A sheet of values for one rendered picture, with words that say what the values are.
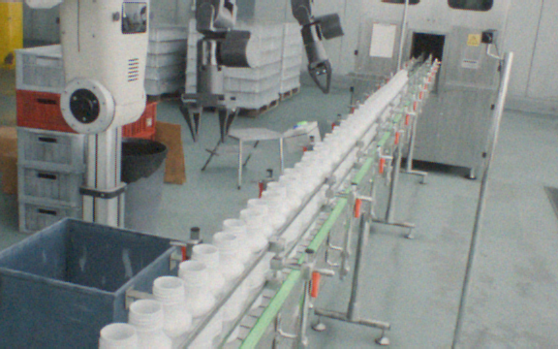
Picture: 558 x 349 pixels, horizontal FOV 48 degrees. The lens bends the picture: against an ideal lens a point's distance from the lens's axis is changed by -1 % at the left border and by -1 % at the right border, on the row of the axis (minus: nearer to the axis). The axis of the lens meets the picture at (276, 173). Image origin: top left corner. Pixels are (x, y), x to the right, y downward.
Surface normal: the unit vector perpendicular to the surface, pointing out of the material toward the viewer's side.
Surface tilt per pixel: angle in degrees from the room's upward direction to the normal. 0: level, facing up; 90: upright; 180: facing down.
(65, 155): 90
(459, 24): 90
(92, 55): 101
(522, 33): 90
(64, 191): 90
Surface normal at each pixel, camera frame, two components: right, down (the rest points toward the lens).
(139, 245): -0.28, 0.23
